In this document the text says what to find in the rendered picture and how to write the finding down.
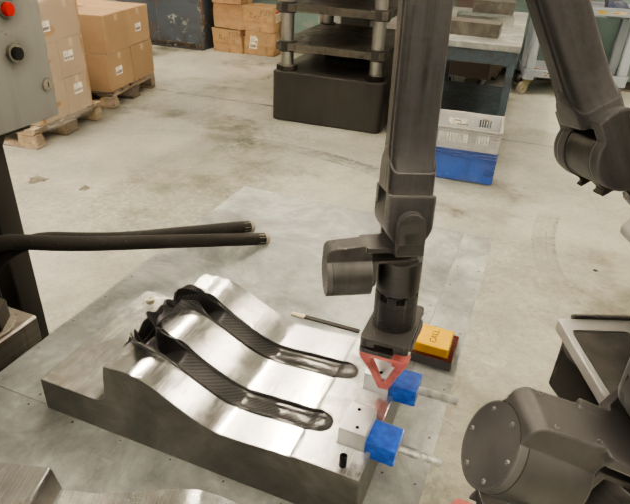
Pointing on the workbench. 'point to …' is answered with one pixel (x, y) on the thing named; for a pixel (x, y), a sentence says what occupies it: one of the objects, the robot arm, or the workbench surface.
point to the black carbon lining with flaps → (293, 412)
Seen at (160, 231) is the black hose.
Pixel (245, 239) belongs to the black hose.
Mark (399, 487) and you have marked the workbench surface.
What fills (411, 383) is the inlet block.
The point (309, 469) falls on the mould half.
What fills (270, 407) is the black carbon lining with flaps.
